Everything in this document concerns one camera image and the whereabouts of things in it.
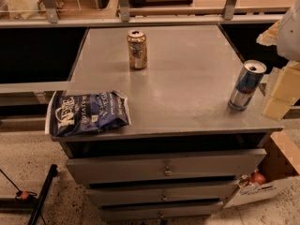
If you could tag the grey metal shelf rail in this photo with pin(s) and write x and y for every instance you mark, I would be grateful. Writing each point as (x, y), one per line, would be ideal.
(76, 13)

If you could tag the bottom grey drawer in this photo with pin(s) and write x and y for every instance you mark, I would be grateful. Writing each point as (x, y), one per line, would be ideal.
(160, 211)

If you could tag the grey drawer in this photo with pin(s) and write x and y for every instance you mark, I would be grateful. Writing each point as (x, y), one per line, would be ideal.
(160, 193)
(97, 170)
(160, 211)

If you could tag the orange soda can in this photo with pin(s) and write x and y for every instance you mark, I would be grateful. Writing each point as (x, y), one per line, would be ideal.
(137, 49)

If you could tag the orange cable clamp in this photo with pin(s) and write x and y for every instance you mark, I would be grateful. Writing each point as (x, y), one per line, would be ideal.
(25, 196)

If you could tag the top grey drawer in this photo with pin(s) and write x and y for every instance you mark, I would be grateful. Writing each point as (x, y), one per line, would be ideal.
(97, 170)

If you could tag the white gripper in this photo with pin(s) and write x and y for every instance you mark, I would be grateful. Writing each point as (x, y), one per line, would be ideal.
(290, 35)

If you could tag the blue chip bag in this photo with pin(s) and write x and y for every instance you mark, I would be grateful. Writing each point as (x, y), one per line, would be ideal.
(75, 115)

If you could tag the black tripod leg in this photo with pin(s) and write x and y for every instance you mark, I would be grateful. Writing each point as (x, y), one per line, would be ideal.
(43, 195)

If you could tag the cardboard box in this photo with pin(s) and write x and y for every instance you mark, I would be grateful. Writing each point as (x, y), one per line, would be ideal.
(280, 168)

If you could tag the middle grey drawer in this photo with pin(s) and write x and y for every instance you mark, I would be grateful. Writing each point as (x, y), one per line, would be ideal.
(160, 193)

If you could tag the orange item in box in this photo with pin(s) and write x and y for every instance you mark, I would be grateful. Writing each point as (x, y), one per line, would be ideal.
(257, 177)

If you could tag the grey drawer cabinet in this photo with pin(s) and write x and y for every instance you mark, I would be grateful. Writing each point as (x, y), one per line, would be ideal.
(178, 104)

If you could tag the blue silver energy drink can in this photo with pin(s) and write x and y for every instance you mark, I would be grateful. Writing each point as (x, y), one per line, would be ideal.
(248, 80)

